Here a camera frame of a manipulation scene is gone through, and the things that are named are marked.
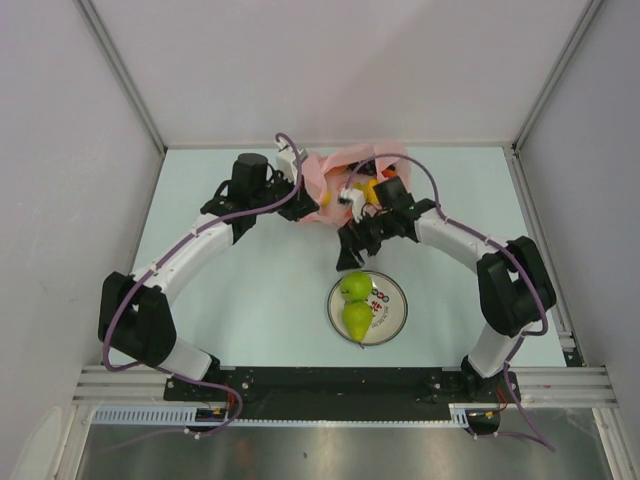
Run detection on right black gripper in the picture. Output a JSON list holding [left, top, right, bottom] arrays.
[[336, 207, 396, 271]]

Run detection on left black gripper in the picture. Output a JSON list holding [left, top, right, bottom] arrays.
[[251, 169, 318, 222]]

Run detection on green fake apple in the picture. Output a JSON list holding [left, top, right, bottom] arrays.
[[339, 271, 373, 303]]

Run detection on yellow fake fruit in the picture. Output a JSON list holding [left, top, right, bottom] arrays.
[[363, 179, 379, 205]]

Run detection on green fake pear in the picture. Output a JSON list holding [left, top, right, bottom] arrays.
[[342, 300, 373, 343]]

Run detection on white printed plate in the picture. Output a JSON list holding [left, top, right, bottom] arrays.
[[327, 270, 408, 348]]

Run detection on pink plastic bag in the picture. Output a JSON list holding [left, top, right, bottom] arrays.
[[301, 142, 411, 227]]

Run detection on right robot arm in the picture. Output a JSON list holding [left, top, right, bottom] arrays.
[[336, 177, 557, 401]]

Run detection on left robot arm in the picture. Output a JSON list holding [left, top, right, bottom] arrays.
[[98, 146, 319, 400]]

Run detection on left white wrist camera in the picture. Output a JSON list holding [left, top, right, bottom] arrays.
[[276, 139, 308, 184]]

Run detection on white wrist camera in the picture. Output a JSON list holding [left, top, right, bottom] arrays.
[[338, 188, 372, 223], [276, 139, 308, 184]]

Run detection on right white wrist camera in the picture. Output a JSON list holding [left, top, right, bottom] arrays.
[[338, 188, 372, 223]]

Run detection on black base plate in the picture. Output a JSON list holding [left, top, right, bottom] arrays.
[[164, 365, 522, 421]]

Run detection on white cable duct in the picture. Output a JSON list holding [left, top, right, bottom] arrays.
[[92, 402, 501, 429]]

